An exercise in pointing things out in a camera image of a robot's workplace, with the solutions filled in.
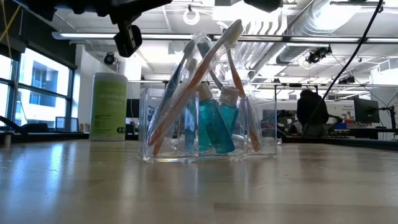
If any orange toothbrush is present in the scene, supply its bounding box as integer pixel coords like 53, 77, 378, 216
147, 18, 244, 157
225, 43, 261, 154

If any clear plastic bag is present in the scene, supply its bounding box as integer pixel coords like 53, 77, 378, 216
137, 87, 278, 164

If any black ceiling camera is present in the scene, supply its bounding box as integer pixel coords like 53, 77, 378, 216
305, 45, 333, 65
338, 75, 356, 85
103, 52, 118, 66

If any long ceiling light rail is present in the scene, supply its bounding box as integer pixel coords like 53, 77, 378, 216
51, 30, 398, 45

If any person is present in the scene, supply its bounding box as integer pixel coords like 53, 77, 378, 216
295, 89, 330, 138

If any dark wall monitor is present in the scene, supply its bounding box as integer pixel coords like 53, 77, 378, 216
125, 98, 141, 119

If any green disinfecting wipes canister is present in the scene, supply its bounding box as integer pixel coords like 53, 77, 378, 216
89, 72, 129, 142

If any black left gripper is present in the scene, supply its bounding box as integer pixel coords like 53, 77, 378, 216
106, 0, 173, 59

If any black metal rack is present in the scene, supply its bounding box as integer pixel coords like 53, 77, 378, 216
273, 82, 321, 138

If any yellow hanging cable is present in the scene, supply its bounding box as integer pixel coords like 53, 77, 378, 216
0, 0, 24, 60

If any white hanging ring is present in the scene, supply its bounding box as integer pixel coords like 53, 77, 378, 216
182, 8, 201, 26

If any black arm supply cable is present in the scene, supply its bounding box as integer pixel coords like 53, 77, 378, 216
302, 0, 384, 138

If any large office window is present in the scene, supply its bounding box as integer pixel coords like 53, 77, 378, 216
0, 45, 76, 129

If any black computer monitor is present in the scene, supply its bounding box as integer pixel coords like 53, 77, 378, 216
353, 97, 381, 124

